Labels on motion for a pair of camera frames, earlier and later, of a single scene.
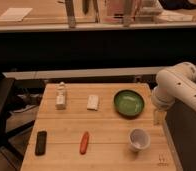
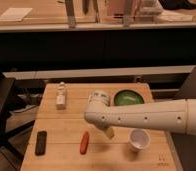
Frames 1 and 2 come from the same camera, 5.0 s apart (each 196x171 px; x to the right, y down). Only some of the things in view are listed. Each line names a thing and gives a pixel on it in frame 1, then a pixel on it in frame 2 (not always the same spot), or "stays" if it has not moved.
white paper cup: x=139 y=139 stays
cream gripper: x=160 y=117 -> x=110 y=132
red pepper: x=84 y=143 stays
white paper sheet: x=16 y=14 stays
